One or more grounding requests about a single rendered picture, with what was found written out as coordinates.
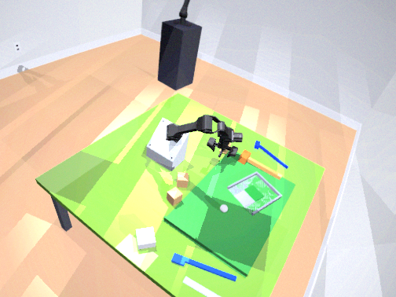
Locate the large green mat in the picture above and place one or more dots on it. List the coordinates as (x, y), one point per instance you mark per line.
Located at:
(235, 234)

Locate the white flat bar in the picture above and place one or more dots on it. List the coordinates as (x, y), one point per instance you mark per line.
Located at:
(199, 288)

